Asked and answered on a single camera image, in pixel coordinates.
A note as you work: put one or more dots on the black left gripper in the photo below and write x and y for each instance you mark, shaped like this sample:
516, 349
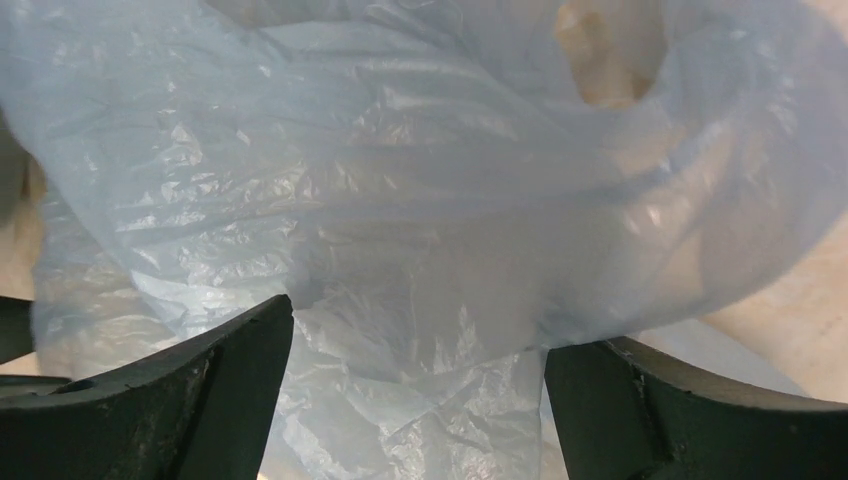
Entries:
15, 335

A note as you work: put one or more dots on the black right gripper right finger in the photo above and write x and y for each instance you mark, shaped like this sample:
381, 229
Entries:
624, 410

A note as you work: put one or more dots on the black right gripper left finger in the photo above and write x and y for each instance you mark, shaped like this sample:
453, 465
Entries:
200, 409

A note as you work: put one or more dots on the light blue trash bag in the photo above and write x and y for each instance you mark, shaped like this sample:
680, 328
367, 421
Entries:
444, 189

